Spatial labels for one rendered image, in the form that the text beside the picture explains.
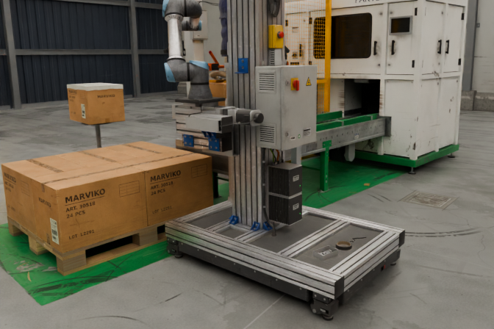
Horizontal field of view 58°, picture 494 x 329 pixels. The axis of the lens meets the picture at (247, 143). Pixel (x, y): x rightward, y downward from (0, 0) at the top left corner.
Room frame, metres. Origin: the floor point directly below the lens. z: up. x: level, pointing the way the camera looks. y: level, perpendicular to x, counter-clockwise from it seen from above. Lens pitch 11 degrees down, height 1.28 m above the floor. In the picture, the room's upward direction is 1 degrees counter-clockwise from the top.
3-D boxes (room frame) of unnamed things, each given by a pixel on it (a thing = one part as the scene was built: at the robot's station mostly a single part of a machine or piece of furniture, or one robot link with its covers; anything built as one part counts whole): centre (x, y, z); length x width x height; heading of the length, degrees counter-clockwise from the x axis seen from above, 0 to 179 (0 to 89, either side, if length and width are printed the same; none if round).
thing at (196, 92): (2.79, 0.28, 1.09); 0.15 x 0.15 x 0.10
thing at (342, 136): (4.14, -0.70, 0.50); 2.31 x 0.05 x 0.19; 135
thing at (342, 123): (4.43, -0.91, 0.60); 1.60 x 0.10 x 0.09; 135
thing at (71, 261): (3.30, 1.04, 0.07); 1.20 x 1.00 x 0.14; 135
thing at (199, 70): (2.79, 0.29, 1.20); 0.13 x 0.12 x 0.14; 98
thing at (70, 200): (3.30, 1.04, 0.34); 1.20 x 1.00 x 0.40; 135
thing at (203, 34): (4.73, 0.47, 1.62); 0.20 x 0.05 x 0.30; 135
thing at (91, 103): (5.02, 1.68, 0.82); 0.60 x 0.40 x 0.40; 40
